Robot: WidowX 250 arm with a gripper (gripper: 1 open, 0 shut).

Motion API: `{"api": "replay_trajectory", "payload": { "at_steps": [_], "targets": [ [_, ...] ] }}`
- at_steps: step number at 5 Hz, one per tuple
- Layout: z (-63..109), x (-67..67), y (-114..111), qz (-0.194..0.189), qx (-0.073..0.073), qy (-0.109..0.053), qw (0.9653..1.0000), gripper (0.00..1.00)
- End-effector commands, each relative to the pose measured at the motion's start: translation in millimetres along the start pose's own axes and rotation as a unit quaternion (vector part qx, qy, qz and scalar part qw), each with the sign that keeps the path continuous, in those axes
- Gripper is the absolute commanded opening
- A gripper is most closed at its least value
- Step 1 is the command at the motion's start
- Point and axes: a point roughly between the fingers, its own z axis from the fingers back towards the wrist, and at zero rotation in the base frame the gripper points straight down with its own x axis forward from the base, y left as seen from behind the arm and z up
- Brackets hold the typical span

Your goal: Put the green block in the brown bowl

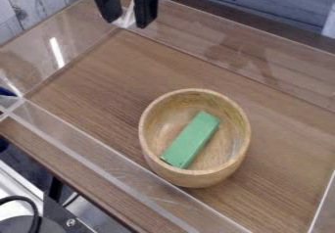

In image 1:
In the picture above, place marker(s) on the green rectangular block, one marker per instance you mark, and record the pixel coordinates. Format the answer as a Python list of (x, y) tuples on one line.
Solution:
[(189, 141)]

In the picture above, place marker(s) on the brown wooden bowl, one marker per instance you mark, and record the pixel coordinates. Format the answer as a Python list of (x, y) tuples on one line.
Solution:
[(161, 122)]

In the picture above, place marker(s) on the black table leg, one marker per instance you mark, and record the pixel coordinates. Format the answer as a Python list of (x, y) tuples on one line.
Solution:
[(55, 189)]

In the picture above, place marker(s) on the clear acrylic tray wall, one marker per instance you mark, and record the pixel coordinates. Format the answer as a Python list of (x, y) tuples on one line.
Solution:
[(83, 76)]

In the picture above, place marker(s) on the metal table bracket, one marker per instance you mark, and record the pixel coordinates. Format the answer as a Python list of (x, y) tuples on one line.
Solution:
[(57, 220)]

